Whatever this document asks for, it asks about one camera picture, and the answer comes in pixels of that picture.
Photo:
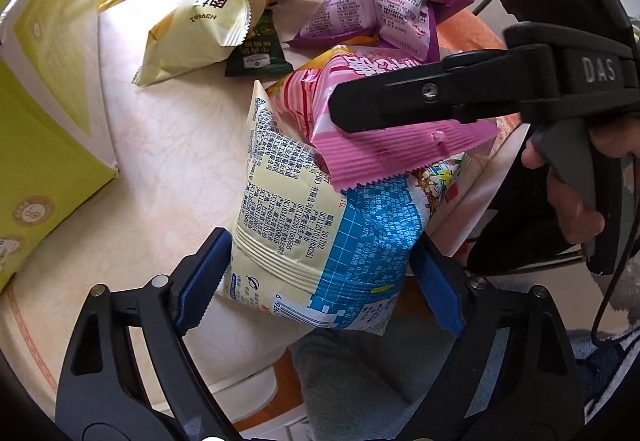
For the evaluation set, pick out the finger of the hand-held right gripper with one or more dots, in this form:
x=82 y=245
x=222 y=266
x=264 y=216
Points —
x=400 y=96

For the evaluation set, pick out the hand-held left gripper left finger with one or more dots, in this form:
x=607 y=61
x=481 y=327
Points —
x=200 y=291

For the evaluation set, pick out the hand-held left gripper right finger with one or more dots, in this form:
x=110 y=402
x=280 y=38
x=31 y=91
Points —
x=440 y=291

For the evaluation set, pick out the pink snack packet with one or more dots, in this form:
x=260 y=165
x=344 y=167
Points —
x=380 y=151

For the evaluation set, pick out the purple snack packet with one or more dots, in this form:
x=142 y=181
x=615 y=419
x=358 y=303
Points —
x=350 y=11

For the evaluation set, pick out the blue cream snack packet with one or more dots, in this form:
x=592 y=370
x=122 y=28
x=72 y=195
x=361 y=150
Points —
x=300 y=231

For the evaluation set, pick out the green cardboard box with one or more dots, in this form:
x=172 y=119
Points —
x=40 y=161

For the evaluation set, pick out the cream orange snack packet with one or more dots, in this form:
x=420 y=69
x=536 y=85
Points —
x=200 y=26

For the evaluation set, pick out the person's right hand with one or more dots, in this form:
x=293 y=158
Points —
x=575 y=221

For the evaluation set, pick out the person's grey trouser leg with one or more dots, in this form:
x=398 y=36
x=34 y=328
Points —
x=380 y=381

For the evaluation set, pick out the cream orange tablecloth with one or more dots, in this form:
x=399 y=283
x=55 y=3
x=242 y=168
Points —
x=165 y=181

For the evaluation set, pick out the dark green small packet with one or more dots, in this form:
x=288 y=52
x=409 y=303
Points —
x=260 y=56

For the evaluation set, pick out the blue grey fuzzy cloth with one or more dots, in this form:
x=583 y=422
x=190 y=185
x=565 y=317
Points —
x=600 y=361

